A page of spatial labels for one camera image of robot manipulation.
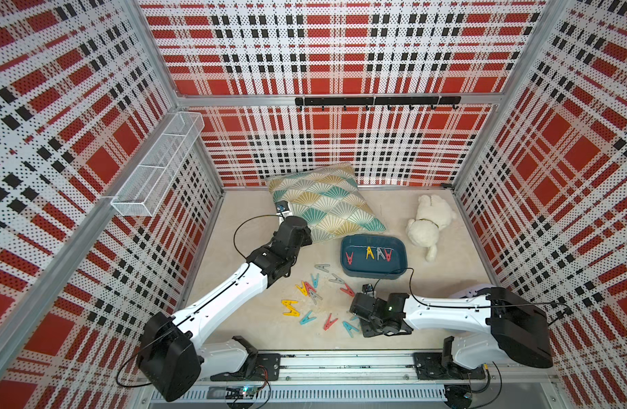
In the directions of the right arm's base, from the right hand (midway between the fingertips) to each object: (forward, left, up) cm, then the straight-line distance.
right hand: (372, 326), depth 81 cm
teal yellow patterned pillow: (+42, +14, +16) cm, 47 cm away
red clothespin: (+24, +6, +1) cm, 25 cm away
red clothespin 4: (+12, +7, 0) cm, 14 cm away
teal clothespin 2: (+2, +22, +1) cm, 22 cm away
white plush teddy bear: (+40, -28, +7) cm, 50 cm away
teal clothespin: (+16, +19, 0) cm, 25 cm away
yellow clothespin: (+27, -2, 0) cm, 27 cm away
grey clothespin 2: (+21, +17, 0) cm, 27 cm away
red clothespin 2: (+25, -9, +1) cm, 26 cm away
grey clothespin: (+27, -6, 0) cm, 28 cm away
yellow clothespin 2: (+4, +26, +1) cm, 27 cm away
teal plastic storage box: (+18, +2, +4) cm, 19 cm away
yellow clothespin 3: (+12, +23, +1) cm, 26 cm away
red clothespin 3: (+1, +14, 0) cm, 14 cm away
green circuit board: (-18, +39, +2) cm, 42 cm away
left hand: (+26, +22, +21) cm, 40 cm away
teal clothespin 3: (-1, +8, +1) cm, 8 cm away
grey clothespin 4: (+9, +19, 0) cm, 21 cm away
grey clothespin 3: (+16, +11, +1) cm, 19 cm away
